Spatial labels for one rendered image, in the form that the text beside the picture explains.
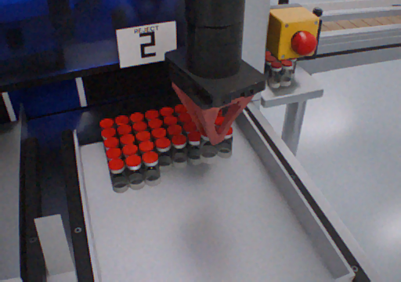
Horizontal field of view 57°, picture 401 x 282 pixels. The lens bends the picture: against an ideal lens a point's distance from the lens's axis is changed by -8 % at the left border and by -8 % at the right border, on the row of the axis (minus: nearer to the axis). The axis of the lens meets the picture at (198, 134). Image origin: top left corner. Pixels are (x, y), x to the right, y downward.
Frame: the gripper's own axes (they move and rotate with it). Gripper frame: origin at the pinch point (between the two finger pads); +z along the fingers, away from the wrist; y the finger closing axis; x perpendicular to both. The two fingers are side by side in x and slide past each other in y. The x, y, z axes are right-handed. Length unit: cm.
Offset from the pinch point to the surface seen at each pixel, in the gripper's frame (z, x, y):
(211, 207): 9.8, 1.7, -2.8
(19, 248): 6.7, 25.1, 1.0
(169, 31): -5.2, -3.9, 16.6
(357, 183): 99, -105, 31
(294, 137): 36, -41, 22
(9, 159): 10.0, 22.9, 21.0
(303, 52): -0.5, -23.2, 8.2
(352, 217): 99, -87, 19
